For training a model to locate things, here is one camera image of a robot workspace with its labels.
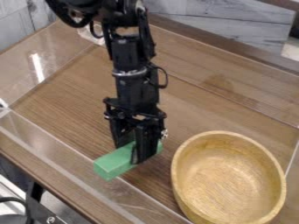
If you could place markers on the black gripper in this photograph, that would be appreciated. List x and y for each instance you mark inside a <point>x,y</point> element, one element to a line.
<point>133,112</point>

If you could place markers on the green rectangular block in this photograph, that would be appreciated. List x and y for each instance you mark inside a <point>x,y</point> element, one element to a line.
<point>117,163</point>

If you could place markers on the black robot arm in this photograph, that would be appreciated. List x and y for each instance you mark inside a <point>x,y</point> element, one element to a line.
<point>125,26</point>

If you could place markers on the brown wooden bowl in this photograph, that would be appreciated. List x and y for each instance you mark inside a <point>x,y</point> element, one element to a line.
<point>228,180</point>

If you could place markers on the clear acrylic front barrier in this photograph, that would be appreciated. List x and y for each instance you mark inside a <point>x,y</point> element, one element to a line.
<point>63,171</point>

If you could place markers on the black table leg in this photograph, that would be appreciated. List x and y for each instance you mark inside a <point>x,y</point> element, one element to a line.
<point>35,192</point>

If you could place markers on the clear acrylic corner bracket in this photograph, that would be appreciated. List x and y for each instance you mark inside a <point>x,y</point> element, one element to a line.
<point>97,39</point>

